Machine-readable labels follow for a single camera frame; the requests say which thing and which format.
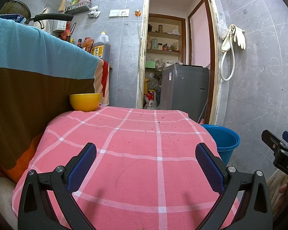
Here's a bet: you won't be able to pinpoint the cooking oil bottle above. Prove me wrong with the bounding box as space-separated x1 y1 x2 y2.
91 31 111 61

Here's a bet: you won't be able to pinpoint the yellow bowl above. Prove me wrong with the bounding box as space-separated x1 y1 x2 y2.
69 93 102 112

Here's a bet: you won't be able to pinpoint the white hose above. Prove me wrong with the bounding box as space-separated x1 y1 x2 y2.
220 25 236 81

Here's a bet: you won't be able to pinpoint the red cream cloth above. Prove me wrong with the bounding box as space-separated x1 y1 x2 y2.
94 59 110 106

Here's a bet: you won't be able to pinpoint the wooden door frame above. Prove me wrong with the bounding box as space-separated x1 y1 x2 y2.
136 0 222 125

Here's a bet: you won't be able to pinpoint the orange packet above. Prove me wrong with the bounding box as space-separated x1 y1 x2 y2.
82 37 94 53

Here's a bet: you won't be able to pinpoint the white red rice bag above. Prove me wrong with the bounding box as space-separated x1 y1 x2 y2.
143 91 156 109

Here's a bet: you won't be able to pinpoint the person's right hand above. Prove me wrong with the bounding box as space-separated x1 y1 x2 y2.
275 184 288 218

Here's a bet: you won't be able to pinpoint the blue brown striped towel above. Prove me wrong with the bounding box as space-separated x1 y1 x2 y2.
0 17 103 184

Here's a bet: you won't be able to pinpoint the heap of plastic bags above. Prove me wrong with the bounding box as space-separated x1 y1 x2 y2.
145 71 162 93

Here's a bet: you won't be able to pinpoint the white utensil holder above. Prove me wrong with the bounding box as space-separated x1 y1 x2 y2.
52 19 67 32

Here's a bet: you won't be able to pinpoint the pink checked tablecloth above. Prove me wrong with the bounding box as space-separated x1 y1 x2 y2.
12 105 245 230

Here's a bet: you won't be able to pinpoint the grey wall rack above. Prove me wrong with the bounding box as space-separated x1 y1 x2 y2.
66 1 92 15

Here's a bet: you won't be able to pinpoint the white rag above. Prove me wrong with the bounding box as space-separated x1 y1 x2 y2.
88 4 101 18

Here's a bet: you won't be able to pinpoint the blue bucket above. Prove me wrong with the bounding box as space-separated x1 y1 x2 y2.
200 124 240 166

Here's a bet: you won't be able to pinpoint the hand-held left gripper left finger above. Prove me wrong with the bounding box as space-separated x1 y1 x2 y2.
17 142 97 230

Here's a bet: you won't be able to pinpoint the grey washing machine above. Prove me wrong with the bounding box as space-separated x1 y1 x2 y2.
160 64 210 117

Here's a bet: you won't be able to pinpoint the wooden shelf unit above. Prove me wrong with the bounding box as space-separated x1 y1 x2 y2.
146 13 186 65

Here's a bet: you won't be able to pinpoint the cream fluffy cloth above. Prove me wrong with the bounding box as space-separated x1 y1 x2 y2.
0 176 18 230

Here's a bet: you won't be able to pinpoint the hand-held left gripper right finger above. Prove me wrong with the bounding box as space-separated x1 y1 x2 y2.
195 142 273 230

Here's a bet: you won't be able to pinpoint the cream rubber gloves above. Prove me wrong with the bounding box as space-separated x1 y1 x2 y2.
233 24 246 49

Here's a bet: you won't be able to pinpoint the pan with black handle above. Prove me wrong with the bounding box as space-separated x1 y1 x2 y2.
0 0 74 25

